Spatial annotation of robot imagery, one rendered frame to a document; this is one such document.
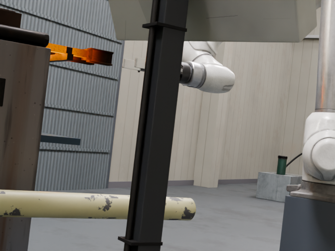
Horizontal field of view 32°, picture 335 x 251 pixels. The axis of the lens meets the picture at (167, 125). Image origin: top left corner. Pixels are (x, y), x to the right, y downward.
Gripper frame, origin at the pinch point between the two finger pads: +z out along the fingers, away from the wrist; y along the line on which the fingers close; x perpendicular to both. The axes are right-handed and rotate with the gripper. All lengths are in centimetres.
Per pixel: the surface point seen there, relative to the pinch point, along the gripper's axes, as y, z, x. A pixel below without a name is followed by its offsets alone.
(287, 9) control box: -105, 40, -2
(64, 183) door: 431, -189, -90
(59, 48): -1.4, 28.4, 0.1
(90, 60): -1.8, 17.8, -1.6
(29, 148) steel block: -50, 54, -28
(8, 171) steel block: -50, 58, -33
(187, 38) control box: -87, 45, -6
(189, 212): -74, 30, -36
